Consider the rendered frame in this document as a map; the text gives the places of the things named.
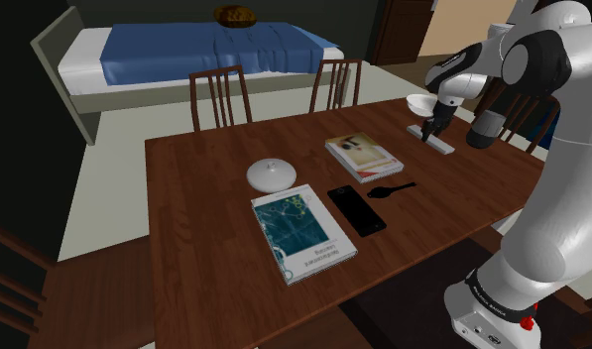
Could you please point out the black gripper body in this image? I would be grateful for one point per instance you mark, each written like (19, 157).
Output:
(444, 116)

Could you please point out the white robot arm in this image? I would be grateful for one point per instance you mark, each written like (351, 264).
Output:
(561, 203)

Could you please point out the white bowl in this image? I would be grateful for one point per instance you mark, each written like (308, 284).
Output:
(418, 103)

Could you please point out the white flat remote control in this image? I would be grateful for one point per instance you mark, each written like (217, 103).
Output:
(443, 146)

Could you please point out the cream and red book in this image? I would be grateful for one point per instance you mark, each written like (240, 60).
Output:
(368, 157)

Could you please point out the brown wooden chair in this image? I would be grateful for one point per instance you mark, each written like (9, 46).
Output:
(335, 84)
(535, 123)
(219, 99)
(92, 295)

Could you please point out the dark brown door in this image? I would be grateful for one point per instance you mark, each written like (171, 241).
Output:
(402, 31)

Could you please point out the black spoon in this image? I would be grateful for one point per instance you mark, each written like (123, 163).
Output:
(380, 193)

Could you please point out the black phone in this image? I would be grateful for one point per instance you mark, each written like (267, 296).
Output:
(357, 211)

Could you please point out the white round lid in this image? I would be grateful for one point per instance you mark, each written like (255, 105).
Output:
(271, 176)

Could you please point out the blue and white book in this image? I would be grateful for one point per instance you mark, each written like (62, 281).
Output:
(300, 237)

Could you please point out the dark robot stand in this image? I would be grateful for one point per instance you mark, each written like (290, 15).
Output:
(411, 309)

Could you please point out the brown wooden table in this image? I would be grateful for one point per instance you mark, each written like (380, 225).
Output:
(218, 164)

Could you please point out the bed with blue blanket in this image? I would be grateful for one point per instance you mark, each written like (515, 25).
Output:
(189, 55)

